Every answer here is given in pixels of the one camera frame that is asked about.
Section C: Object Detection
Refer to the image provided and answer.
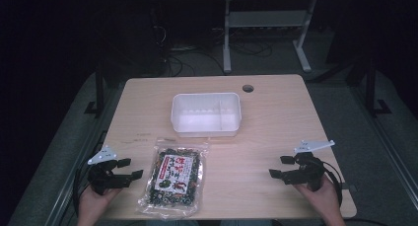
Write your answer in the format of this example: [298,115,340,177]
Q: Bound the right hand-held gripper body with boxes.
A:
[293,139,336,192]

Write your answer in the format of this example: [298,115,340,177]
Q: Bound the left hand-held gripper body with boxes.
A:
[87,144,132,196]

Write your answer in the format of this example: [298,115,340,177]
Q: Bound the clear packet of dried seaweed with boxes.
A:
[136,137,209,220]

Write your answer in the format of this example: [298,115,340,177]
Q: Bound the white plastic container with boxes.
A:
[170,92,243,138]

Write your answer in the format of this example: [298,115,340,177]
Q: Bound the person's left hand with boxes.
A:
[77,185,123,226]

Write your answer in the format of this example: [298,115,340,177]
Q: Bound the person's right hand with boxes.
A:
[293,174,343,218]

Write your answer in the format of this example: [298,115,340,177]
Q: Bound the black metal stand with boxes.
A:
[359,56,392,117]
[83,63,110,117]

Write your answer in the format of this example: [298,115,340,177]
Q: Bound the white-framed desk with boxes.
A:
[210,0,319,74]

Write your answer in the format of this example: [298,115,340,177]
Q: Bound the aluminium floor rail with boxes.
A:
[348,84,418,202]
[43,129,109,226]

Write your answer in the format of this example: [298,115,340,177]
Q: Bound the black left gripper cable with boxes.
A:
[72,166,93,218]

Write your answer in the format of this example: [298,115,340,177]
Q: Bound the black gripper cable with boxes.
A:
[319,160,344,208]
[72,166,93,218]

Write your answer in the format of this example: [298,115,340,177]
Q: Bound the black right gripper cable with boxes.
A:
[319,160,344,208]

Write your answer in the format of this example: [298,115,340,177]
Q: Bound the black floor cables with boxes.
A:
[154,24,274,78]

